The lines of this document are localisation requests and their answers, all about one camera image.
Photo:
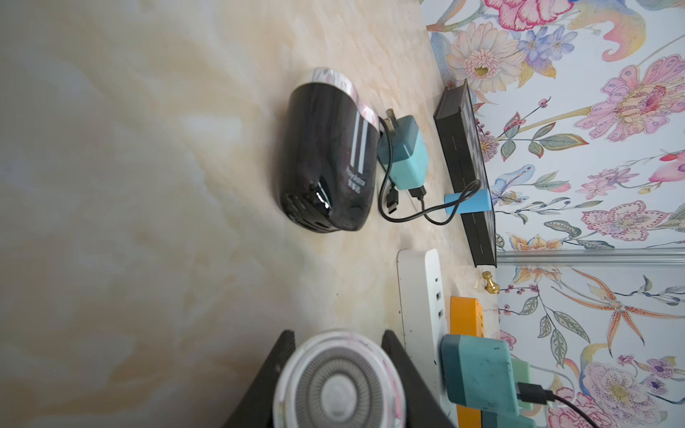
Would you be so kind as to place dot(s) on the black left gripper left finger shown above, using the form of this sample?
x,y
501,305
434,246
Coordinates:
x,y
256,407

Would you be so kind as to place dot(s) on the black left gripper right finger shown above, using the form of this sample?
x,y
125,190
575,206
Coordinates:
x,y
422,409

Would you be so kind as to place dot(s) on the teal usb charger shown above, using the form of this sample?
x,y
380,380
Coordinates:
x,y
405,149
490,381

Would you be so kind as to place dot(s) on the white power strip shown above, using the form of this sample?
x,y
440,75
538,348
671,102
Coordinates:
x,y
424,320

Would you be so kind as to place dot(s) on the black electric shaver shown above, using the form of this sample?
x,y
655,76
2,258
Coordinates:
x,y
327,169

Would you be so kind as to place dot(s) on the orange power strip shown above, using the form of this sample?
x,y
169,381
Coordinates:
x,y
467,323

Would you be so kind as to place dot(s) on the green usb charger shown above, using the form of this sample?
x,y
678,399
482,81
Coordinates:
x,y
522,371

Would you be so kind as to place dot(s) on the gold chess pawn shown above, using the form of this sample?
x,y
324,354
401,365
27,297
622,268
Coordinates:
x,y
490,285

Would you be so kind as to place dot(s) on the light blue cylinder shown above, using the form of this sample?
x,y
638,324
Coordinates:
x,y
480,202

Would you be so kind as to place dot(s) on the black silver chessboard box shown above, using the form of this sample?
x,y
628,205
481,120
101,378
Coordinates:
x,y
455,122

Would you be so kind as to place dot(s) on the aluminium frame post right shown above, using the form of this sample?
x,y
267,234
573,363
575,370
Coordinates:
x,y
656,257

